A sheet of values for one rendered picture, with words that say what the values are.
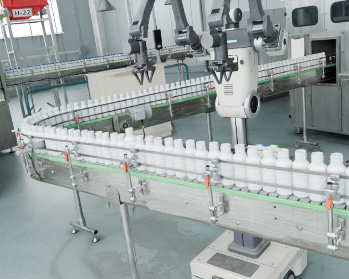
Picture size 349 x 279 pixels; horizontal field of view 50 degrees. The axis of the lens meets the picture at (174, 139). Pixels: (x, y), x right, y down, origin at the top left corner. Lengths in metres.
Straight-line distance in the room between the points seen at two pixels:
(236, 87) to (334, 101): 3.30
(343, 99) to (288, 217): 3.88
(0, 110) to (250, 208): 5.83
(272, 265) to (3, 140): 5.44
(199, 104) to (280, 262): 1.92
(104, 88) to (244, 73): 3.89
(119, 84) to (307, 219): 4.73
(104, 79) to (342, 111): 3.29
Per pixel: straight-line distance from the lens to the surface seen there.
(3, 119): 6.94
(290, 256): 2.48
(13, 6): 8.25
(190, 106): 3.72
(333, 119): 5.34
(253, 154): 1.42
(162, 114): 3.55
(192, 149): 1.59
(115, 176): 1.92
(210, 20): 1.59
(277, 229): 1.47
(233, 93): 2.09
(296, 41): 5.51
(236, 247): 2.46
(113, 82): 5.78
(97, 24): 12.44
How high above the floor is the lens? 1.60
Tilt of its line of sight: 15 degrees down
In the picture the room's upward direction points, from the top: 7 degrees counter-clockwise
